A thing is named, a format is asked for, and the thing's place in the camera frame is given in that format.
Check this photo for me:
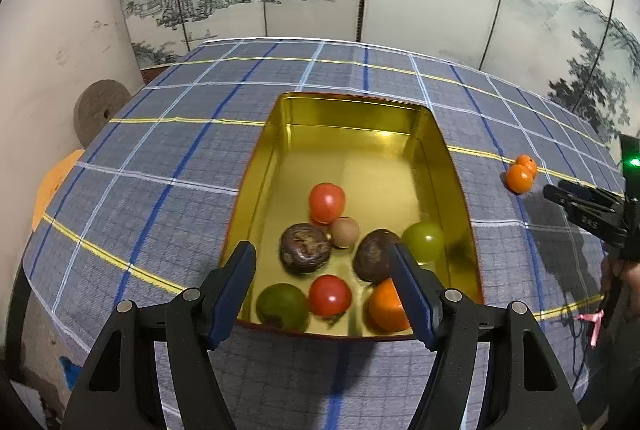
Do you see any orange mandarin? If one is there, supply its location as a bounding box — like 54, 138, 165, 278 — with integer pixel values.
504, 164, 534, 195
367, 278, 410, 332
514, 154, 538, 179

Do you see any large green tomato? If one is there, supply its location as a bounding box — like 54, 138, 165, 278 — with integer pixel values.
255, 283, 309, 332

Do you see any small green tomato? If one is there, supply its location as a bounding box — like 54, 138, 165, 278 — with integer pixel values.
401, 221, 445, 265

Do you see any dark passion fruit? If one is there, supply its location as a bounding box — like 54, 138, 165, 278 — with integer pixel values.
279, 223, 332, 274
352, 228, 400, 284

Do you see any red tomato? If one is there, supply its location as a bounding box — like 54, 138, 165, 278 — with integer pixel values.
308, 182, 346, 224
308, 275, 352, 318

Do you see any small beige longan fruit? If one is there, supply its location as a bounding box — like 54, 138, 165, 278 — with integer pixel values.
330, 216, 360, 249

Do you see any right hand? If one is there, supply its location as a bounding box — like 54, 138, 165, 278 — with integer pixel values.
600, 258, 640, 317

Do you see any pink ribbon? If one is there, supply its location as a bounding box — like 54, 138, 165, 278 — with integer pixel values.
577, 311, 604, 348

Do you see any blue plaid tablecloth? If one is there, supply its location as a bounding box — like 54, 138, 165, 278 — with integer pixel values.
23, 38, 624, 429

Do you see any red gold metal tin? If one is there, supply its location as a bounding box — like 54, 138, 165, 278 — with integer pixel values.
222, 93, 484, 340

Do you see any orange round stool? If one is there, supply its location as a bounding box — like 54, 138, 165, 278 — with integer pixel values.
32, 150, 84, 231

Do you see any round stone millstone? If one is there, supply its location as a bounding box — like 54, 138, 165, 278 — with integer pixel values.
73, 79, 131, 148

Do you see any black cable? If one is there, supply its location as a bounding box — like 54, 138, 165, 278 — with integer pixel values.
560, 299, 609, 391

